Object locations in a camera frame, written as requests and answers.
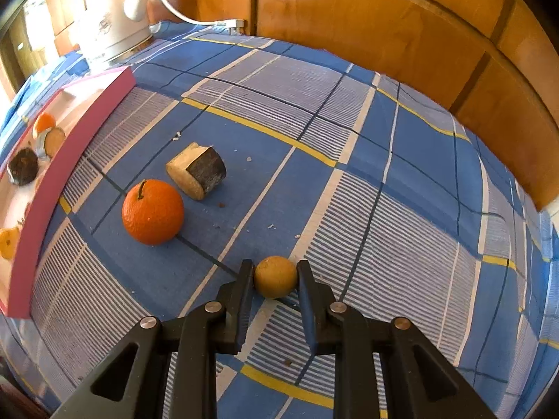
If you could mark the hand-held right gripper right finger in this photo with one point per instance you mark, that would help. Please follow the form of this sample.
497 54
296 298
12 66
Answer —
305 310

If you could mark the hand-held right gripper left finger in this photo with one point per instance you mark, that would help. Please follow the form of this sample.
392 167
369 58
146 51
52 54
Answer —
243 299

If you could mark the small yellow-brown round fruit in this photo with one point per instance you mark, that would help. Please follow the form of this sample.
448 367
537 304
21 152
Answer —
275 277

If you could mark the cut sugarcane chunk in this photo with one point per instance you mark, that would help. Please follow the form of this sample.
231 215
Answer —
196 171

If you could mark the pink tray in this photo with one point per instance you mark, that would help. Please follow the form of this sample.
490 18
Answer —
43 192

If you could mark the dark brown wrinkled fruit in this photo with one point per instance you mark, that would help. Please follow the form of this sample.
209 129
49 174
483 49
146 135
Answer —
22 166

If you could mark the large orange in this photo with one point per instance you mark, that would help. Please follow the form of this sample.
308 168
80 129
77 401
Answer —
153 212

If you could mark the blue checkered tablecloth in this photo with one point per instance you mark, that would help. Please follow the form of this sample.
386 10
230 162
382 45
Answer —
393 183

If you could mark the yellow fruit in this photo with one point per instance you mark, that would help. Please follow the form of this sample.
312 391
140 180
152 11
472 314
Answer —
8 243

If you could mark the small cut sugarcane slice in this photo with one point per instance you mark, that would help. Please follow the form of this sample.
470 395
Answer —
54 140

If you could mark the small orange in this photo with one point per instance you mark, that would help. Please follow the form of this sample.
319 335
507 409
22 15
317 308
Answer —
45 122

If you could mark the white electric kettle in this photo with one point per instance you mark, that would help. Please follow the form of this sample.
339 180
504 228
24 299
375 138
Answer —
113 26

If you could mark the wooden cabinet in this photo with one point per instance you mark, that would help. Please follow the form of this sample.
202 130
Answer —
349 8

